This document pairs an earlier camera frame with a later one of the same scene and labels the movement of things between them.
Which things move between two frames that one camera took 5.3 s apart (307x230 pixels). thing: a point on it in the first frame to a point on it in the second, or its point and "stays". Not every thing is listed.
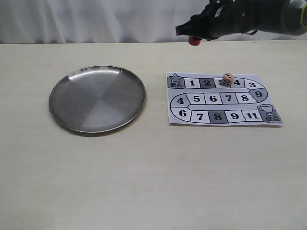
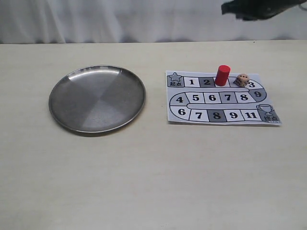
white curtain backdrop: (27, 22) stays
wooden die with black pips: (228, 79) to (242, 79)
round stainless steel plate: (97, 98) stays
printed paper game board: (198, 98) stays
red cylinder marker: (194, 41) to (222, 75)
